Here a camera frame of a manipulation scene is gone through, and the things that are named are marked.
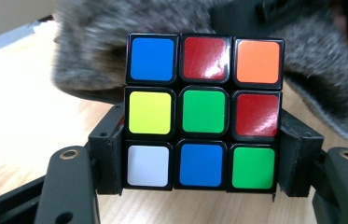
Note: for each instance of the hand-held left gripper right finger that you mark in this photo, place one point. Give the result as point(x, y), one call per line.
point(296, 155)

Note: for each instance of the grey fuzzy cloth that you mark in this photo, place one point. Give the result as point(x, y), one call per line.
point(94, 46)

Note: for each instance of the multicoloured puzzle cube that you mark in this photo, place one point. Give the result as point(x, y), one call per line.
point(204, 112)

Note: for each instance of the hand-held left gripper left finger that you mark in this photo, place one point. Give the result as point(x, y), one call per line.
point(108, 155)

